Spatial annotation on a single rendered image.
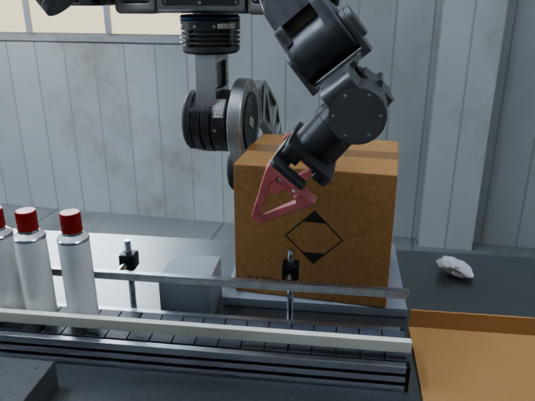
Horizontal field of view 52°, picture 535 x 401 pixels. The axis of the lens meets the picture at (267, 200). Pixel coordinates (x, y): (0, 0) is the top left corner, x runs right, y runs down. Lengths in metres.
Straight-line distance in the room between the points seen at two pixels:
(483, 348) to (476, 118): 2.23
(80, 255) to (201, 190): 2.67
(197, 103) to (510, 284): 0.79
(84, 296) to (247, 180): 0.35
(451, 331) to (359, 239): 0.24
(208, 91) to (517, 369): 0.82
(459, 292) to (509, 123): 2.18
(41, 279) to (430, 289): 0.77
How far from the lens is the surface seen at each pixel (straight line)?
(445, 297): 1.20
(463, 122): 3.18
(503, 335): 1.11
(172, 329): 0.93
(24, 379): 0.93
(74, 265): 0.96
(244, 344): 0.93
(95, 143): 3.79
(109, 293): 1.21
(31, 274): 1.00
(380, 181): 0.99
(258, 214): 0.64
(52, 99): 3.87
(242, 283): 0.94
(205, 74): 1.25
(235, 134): 1.21
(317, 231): 1.04
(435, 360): 1.01
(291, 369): 0.92
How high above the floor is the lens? 1.42
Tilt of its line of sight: 21 degrees down
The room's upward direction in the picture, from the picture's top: straight up
